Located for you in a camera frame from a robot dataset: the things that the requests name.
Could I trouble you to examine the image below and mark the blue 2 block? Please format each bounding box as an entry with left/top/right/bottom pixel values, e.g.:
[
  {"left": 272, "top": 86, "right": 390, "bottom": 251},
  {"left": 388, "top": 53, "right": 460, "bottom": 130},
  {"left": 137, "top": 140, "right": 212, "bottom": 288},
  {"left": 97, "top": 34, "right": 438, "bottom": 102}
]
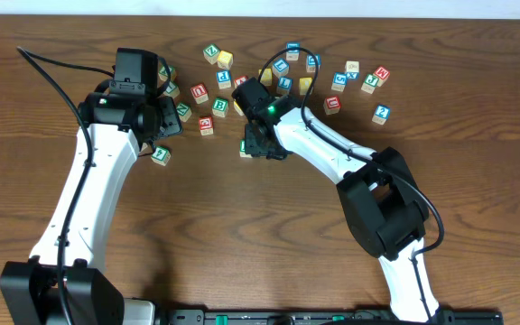
[{"left": 372, "top": 105, "right": 391, "bottom": 125}]

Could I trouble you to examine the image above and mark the red u block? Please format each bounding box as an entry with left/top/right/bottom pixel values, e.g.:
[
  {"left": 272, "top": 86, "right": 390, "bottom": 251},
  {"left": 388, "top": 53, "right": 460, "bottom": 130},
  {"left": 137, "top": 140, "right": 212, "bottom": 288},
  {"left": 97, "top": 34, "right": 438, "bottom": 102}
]
[
  {"left": 190, "top": 83, "right": 209, "bottom": 104},
  {"left": 323, "top": 96, "right": 341, "bottom": 115}
]

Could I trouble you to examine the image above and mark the green Z block top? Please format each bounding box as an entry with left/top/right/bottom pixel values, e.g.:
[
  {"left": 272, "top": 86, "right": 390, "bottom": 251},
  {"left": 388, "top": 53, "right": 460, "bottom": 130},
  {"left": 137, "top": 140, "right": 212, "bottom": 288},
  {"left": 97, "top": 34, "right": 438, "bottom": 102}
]
[{"left": 203, "top": 43, "right": 220, "bottom": 65}]

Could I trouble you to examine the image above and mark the yellow C block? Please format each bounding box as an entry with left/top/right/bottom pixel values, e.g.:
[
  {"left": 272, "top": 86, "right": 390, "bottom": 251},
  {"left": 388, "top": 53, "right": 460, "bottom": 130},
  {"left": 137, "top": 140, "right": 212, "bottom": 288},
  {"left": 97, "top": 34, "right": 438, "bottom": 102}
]
[{"left": 233, "top": 100, "right": 245, "bottom": 116}]

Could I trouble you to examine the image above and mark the green 4 block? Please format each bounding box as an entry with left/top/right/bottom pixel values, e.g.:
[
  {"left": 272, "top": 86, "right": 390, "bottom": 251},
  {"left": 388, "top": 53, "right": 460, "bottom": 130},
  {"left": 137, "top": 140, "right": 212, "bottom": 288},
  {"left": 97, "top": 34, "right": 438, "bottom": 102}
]
[{"left": 151, "top": 146, "right": 171, "bottom": 166}]

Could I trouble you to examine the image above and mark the blue d block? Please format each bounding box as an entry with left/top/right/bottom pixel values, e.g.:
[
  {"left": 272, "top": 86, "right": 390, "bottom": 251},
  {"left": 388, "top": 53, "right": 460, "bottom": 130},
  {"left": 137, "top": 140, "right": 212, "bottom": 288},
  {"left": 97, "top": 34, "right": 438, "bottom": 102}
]
[
  {"left": 306, "top": 54, "right": 321, "bottom": 73},
  {"left": 285, "top": 42, "right": 300, "bottom": 61}
]

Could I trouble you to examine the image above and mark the blue L block upper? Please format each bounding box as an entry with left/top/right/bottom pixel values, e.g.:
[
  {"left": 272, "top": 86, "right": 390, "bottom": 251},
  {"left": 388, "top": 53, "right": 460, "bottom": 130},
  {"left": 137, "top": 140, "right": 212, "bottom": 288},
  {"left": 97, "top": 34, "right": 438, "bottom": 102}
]
[{"left": 272, "top": 58, "right": 290, "bottom": 79}]

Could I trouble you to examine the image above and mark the plain X block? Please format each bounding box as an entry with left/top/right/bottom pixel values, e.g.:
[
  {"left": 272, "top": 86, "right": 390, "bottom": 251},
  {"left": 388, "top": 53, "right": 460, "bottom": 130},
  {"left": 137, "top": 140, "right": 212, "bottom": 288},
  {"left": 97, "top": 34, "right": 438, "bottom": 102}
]
[{"left": 345, "top": 60, "right": 359, "bottom": 80}]

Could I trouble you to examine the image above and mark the blue L block lower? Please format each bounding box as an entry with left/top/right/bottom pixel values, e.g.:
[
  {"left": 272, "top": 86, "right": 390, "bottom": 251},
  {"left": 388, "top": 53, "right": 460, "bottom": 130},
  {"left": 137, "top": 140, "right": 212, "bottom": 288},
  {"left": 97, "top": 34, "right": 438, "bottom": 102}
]
[{"left": 276, "top": 76, "right": 293, "bottom": 95}]

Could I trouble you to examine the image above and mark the red E block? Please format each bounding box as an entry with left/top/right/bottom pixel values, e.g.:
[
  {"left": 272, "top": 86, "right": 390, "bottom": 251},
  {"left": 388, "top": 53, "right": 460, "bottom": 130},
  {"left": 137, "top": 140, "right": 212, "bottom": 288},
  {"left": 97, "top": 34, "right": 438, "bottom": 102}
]
[{"left": 199, "top": 116, "right": 214, "bottom": 136}]

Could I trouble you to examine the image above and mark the yellow O block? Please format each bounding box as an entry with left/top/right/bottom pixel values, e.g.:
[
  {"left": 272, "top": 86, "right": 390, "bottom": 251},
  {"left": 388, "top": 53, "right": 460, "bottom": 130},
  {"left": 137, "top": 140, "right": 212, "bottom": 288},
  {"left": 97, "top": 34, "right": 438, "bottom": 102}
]
[{"left": 299, "top": 77, "right": 313, "bottom": 96}]

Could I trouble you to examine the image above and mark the green j block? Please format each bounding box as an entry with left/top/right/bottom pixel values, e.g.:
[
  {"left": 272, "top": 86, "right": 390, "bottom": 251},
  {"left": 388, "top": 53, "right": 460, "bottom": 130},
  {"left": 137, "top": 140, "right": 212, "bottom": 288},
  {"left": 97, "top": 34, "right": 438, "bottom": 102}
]
[
  {"left": 361, "top": 74, "right": 379, "bottom": 94},
  {"left": 158, "top": 66, "right": 177, "bottom": 81}
]

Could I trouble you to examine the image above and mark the green 7 block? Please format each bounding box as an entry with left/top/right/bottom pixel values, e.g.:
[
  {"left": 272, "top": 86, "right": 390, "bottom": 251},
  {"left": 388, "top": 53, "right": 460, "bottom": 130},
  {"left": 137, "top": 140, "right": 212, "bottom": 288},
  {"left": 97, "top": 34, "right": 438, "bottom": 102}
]
[{"left": 164, "top": 81, "right": 181, "bottom": 99}]

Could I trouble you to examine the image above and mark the yellow S block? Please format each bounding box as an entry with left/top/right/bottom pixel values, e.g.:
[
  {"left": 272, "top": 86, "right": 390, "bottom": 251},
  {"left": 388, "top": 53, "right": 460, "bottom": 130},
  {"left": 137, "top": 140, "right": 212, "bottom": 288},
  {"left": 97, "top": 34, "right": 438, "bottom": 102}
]
[{"left": 259, "top": 68, "right": 273, "bottom": 87}]

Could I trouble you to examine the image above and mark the green B block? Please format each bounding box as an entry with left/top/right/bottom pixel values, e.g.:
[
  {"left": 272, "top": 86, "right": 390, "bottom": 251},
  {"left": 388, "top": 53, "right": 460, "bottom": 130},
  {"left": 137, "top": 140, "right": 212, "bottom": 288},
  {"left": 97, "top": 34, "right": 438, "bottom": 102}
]
[{"left": 211, "top": 97, "right": 229, "bottom": 117}]

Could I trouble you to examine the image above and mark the yellow block near Z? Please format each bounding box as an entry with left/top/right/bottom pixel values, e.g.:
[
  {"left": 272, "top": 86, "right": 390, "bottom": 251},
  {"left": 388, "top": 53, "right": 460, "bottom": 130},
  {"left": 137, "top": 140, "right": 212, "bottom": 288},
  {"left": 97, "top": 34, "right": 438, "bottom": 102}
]
[{"left": 217, "top": 51, "right": 234, "bottom": 70}]

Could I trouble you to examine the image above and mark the green N block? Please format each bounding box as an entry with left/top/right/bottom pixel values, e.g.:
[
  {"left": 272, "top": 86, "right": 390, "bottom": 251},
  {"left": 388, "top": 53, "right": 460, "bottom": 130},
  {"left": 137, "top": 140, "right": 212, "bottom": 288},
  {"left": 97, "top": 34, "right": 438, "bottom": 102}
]
[{"left": 176, "top": 102, "right": 192, "bottom": 122}]

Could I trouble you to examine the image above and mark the blue l block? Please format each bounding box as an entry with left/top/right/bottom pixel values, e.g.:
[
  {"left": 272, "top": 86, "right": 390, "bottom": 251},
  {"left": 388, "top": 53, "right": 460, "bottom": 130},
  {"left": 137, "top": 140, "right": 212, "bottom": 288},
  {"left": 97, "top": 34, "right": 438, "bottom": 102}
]
[
  {"left": 276, "top": 76, "right": 293, "bottom": 95},
  {"left": 272, "top": 58, "right": 290, "bottom": 79}
]

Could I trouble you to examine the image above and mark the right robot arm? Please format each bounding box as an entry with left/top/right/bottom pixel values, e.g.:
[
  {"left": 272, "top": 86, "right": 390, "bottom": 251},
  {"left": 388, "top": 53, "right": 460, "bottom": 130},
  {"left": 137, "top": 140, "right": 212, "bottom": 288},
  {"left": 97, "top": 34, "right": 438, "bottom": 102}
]
[{"left": 232, "top": 78, "right": 439, "bottom": 322}]

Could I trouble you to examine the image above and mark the green J block right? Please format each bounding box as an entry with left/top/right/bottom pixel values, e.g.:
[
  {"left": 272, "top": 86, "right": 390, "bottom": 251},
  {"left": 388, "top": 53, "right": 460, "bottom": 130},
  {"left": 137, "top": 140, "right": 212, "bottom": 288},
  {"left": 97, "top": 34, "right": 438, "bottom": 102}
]
[{"left": 361, "top": 74, "right": 379, "bottom": 94}]

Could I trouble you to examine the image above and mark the green R block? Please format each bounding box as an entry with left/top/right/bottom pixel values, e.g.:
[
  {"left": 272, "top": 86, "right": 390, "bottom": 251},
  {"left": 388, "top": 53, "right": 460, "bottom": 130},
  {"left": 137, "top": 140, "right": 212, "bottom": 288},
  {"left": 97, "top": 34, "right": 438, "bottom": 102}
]
[{"left": 239, "top": 139, "right": 253, "bottom": 158}]

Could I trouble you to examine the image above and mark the red U block left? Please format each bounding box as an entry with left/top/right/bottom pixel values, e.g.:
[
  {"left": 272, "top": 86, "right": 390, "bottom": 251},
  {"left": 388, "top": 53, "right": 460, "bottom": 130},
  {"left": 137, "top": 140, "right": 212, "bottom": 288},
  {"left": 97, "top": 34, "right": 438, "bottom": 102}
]
[{"left": 190, "top": 83, "right": 209, "bottom": 104}]

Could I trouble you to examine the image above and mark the green J block left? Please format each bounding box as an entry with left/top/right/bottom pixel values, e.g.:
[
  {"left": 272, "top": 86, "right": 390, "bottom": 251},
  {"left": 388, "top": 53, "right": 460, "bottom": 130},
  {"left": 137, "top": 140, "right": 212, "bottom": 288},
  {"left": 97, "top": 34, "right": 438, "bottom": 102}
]
[{"left": 158, "top": 66, "right": 177, "bottom": 81}]

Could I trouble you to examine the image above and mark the blue D block right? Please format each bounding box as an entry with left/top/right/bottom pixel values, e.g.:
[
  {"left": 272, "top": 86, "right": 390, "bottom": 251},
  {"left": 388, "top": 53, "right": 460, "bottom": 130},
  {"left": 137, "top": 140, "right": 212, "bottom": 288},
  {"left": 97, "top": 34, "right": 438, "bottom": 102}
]
[{"left": 306, "top": 54, "right": 321, "bottom": 73}]

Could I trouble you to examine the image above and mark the red U block right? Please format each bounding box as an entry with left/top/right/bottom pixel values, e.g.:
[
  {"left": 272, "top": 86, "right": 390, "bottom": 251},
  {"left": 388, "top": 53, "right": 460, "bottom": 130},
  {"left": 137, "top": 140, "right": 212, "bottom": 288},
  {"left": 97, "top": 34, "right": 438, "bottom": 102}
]
[{"left": 323, "top": 96, "right": 341, "bottom": 115}]

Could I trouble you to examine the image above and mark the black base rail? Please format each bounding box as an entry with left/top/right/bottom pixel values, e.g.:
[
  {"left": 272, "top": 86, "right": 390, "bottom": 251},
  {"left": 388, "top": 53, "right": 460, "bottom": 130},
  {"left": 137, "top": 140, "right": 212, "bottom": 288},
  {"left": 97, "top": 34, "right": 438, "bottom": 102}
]
[{"left": 167, "top": 310, "right": 505, "bottom": 325}]

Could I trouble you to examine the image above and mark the red M block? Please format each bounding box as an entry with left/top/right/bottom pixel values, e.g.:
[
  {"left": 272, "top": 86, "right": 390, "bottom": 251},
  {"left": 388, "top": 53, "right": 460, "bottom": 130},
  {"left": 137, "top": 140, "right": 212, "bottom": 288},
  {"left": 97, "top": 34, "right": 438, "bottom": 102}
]
[{"left": 373, "top": 66, "right": 390, "bottom": 88}]

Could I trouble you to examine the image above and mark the blue P block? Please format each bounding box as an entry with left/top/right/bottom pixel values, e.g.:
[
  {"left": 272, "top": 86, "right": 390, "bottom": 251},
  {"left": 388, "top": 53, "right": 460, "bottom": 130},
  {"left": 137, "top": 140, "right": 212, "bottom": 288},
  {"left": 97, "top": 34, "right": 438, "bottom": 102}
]
[{"left": 216, "top": 70, "right": 232, "bottom": 89}]

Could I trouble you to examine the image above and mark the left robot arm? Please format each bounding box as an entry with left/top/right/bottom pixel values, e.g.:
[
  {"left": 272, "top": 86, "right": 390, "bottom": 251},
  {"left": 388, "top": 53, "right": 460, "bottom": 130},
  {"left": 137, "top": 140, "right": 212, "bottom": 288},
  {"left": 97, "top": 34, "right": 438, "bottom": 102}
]
[{"left": 0, "top": 48, "right": 182, "bottom": 324}]

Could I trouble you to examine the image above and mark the blue D block top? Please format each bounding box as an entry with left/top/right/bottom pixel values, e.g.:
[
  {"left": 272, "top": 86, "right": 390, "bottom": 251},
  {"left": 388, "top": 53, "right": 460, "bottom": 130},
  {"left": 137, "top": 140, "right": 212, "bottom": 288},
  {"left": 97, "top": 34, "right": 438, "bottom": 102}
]
[{"left": 285, "top": 42, "right": 300, "bottom": 61}]

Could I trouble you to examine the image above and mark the red A block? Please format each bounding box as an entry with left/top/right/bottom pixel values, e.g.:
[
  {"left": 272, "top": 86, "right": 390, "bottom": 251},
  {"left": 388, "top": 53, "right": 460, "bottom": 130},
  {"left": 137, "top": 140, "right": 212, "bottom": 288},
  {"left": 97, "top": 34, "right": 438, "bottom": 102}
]
[{"left": 234, "top": 76, "right": 248, "bottom": 88}]

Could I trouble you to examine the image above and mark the blue 5 block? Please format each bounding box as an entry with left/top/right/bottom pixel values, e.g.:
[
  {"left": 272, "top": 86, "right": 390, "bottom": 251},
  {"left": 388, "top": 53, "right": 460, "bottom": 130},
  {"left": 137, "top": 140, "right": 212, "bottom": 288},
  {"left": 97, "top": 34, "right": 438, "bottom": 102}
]
[{"left": 331, "top": 72, "right": 348, "bottom": 92}]

